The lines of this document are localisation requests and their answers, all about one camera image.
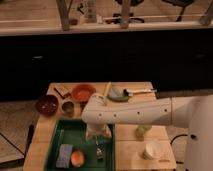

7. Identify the green plastic tray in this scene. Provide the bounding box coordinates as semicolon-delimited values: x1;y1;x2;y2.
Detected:
44;119;115;171

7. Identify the grey blue sponge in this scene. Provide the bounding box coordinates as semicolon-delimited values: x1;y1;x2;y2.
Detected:
56;144;73;168

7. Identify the orange plastic bowl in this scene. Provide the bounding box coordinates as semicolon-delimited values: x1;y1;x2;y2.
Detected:
71;84;96;103

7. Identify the yellow banana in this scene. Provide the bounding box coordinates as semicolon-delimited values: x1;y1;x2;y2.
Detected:
103;82;112;98

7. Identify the wooden frame post centre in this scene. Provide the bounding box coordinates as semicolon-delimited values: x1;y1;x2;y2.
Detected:
120;0;130;29

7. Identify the brown chocolate bar box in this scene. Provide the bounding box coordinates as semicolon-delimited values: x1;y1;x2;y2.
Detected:
54;85;70;98

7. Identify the dark red bowl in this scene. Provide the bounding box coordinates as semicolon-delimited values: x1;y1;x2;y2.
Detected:
35;94;59;117

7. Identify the black floor cable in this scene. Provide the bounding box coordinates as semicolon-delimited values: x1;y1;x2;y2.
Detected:
170;134;189;171

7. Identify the wooden table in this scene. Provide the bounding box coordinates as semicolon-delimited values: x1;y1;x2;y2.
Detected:
23;82;177;171

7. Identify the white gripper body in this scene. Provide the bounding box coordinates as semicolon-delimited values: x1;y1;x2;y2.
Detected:
86;124;112;140

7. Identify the silver metal fork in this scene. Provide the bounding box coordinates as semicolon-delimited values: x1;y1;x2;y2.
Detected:
95;136;104;160

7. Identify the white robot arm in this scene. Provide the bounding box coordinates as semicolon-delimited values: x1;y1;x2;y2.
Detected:
82;93;213;171

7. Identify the orange peach fruit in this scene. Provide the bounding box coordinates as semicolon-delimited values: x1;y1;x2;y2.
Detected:
70;150;85;167

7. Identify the white bottle on shelf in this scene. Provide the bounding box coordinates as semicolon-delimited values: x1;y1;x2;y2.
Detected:
83;0;97;23

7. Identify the green plastic cup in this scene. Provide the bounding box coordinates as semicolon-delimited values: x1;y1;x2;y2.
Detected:
135;125;151;140

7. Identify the white paper cup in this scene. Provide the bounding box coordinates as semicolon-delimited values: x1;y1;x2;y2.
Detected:
143;140;164;160

